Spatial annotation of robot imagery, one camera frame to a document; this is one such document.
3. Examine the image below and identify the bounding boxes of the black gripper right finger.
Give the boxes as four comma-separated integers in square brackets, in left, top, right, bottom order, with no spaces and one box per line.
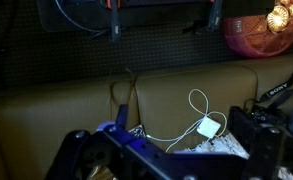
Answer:
[228,106,281,180]

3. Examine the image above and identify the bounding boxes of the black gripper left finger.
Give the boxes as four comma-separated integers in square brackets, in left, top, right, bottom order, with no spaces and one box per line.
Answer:
[116,104,129,129]

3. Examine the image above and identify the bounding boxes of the brown leather couch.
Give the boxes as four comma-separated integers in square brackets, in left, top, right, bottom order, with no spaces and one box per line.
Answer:
[0,54,293,180]

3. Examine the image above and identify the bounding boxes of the red woven round basket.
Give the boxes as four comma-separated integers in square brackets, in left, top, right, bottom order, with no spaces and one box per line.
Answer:
[223,0,293,58]

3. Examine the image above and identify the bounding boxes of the shaggy cream pillow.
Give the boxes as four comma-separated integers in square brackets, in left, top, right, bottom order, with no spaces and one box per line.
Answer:
[178,133,293,180]

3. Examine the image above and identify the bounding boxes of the white power adapter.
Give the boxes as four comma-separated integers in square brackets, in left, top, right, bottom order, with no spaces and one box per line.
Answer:
[197,116,221,139]

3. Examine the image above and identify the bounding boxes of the black mounting board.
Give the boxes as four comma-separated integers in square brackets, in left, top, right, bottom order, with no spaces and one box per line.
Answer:
[36,0,213,42]

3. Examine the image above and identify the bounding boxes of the black Sony camera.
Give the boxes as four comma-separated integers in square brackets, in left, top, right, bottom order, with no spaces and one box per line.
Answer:
[244,66,293,134]

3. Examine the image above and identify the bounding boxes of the white charger cable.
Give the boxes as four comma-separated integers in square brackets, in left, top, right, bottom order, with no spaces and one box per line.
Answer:
[145,88,228,154]

